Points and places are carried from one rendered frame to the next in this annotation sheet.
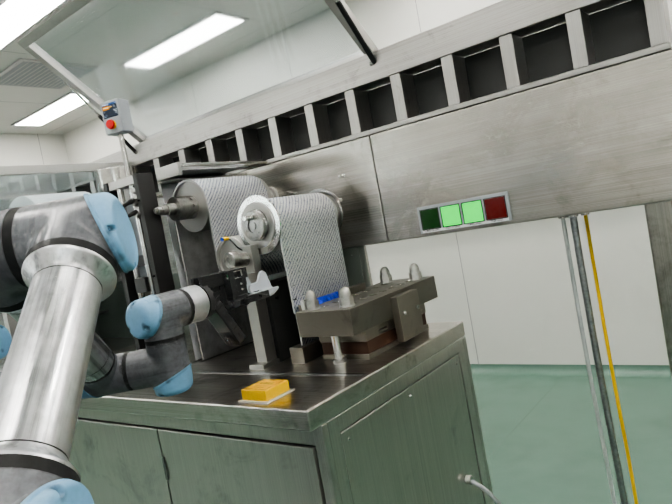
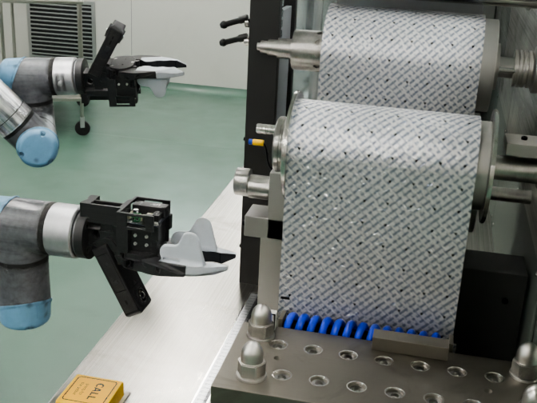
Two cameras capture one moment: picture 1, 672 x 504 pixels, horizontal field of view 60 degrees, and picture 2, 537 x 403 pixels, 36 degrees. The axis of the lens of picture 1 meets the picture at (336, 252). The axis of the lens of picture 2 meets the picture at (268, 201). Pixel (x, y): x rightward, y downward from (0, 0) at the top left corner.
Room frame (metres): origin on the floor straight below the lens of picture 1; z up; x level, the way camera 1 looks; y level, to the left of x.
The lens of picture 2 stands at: (0.96, -0.76, 1.56)
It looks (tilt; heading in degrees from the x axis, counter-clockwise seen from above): 20 degrees down; 63
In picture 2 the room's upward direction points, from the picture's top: 3 degrees clockwise
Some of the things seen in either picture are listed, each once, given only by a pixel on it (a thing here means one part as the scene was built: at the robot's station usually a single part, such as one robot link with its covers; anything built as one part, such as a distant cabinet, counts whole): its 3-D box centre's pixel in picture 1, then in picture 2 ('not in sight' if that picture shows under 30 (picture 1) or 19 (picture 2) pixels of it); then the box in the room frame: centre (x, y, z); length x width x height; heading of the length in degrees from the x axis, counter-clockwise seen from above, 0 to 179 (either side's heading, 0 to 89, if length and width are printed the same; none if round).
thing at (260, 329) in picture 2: (311, 299); (261, 320); (1.37, 0.08, 1.05); 0.04 x 0.04 x 0.04
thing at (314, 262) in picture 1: (317, 268); (369, 268); (1.52, 0.06, 1.11); 0.23 x 0.01 x 0.18; 142
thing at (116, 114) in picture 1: (115, 117); not in sight; (1.82, 0.59, 1.66); 0.07 x 0.07 x 0.10; 68
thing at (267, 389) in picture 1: (265, 390); (90, 397); (1.18, 0.19, 0.91); 0.07 x 0.07 x 0.02; 52
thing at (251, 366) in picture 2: (345, 296); (252, 358); (1.32, 0.00, 1.05); 0.04 x 0.04 x 0.04
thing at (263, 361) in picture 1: (253, 307); (264, 265); (1.45, 0.23, 1.05); 0.06 x 0.05 x 0.31; 142
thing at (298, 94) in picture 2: (258, 225); (293, 145); (1.46, 0.18, 1.25); 0.15 x 0.01 x 0.15; 52
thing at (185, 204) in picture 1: (182, 208); (312, 50); (1.60, 0.39, 1.34); 0.06 x 0.06 x 0.06; 52
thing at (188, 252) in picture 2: (264, 283); (192, 253); (1.31, 0.17, 1.12); 0.09 x 0.03 x 0.06; 133
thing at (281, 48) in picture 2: (164, 210); (275, 47); (1.55, 0.42, 1.34); 0.06 x 0.03 x 0.03; 142
